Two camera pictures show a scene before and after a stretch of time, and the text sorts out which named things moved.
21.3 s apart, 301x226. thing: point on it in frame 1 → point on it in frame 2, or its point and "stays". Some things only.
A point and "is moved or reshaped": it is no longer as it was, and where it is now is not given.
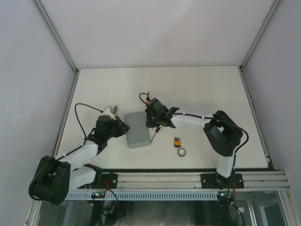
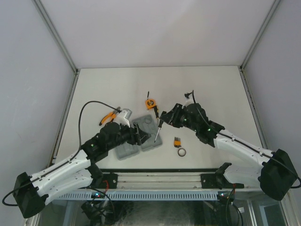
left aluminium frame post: x=46 y=19 stays
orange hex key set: x=177 y=142 stays
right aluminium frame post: x=259 y=34 stays
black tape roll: x=181 y=152 stays
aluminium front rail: x=238 y=181 stays
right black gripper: x=149 y=124 → x=171 y=117
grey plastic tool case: x=138 y=136 is moved or reshaped
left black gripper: x=122 y=128 → x=137 y=136
